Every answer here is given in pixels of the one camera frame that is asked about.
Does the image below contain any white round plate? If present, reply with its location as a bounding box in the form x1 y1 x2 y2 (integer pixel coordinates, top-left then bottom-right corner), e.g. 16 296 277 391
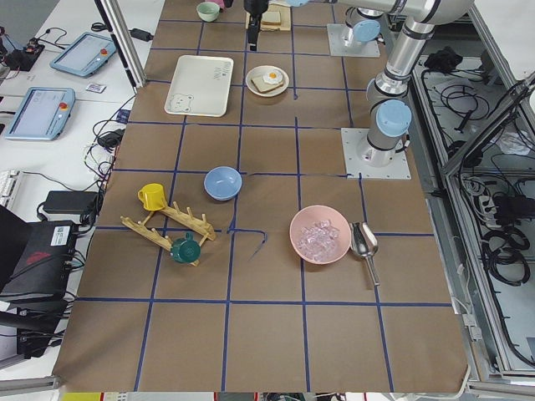
245 65 289 98

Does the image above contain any black power adapter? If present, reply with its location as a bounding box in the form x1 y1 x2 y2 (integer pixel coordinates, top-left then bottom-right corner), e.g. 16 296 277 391
43 190 97 215

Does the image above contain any small black adapter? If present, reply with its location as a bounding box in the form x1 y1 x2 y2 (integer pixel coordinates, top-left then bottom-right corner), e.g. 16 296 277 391
130 28 154 42

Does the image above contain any dark green mug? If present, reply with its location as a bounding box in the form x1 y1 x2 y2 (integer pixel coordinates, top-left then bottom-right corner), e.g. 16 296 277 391
170 232 201 263

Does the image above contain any yellow mug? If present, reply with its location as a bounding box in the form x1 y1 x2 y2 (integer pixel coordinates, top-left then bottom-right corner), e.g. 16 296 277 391
137 183 167 211

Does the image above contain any wooden mug rack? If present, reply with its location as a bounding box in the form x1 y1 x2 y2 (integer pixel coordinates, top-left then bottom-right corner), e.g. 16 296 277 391
120 201 217 267

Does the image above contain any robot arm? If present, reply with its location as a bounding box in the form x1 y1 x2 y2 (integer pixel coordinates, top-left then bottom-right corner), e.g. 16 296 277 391
243 0 383 51
346 0 473 167

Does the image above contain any teach pendant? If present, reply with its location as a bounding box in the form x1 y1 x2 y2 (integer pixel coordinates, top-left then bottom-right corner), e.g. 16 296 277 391
49 32 116 78
5 87 75 141

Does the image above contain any fried egg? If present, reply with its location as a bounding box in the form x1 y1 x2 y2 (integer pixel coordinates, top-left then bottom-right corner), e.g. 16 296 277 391
262 69 283 84

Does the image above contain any brown paper table cover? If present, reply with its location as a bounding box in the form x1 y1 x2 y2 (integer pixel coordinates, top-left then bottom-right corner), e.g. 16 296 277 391
53 1 467 393

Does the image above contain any pink bowl with ice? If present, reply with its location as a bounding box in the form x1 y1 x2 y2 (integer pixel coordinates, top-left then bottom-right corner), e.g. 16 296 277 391
289 205 352 265

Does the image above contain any aluminium frame post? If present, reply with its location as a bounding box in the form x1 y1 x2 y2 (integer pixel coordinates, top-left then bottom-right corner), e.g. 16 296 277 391
94 0 146 89

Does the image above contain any light green bowl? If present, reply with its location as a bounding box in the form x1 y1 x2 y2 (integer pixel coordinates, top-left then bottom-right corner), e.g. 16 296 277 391
196 2 220 23

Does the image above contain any far teach pendant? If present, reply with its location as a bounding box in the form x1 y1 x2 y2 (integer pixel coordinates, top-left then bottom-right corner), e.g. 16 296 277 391
49 32 116 78

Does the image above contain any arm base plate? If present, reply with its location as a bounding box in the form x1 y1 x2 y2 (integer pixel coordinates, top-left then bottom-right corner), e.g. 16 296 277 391
327 21 380 58
341 128 411 180

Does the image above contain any wooden cutting board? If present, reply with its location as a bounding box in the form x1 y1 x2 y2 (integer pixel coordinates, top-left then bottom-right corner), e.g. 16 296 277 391
261 3 291 32

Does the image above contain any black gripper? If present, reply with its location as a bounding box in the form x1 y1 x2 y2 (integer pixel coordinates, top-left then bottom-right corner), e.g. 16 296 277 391
243 0 268 51

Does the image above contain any metal scoop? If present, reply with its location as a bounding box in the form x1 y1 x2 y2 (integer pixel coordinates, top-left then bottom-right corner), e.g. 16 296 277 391
350 221 380 287

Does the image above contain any blue bowl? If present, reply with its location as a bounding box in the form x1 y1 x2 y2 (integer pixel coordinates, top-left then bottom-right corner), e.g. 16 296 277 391
204 166 242 201

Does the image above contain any black laptop computer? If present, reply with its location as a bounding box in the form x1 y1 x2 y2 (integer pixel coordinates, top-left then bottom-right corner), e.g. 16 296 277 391
1 206 78 367

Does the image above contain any bread slice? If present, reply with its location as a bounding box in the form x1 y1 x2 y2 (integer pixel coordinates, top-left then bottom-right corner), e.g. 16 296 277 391
252 75 286 94
262 11 282 25

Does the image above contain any white bear tray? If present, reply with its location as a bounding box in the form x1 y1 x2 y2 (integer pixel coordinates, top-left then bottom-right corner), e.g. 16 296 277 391
164 55 234 117

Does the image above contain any near teach pendant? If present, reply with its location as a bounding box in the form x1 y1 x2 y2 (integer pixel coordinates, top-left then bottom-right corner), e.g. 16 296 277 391
5 87 75 141

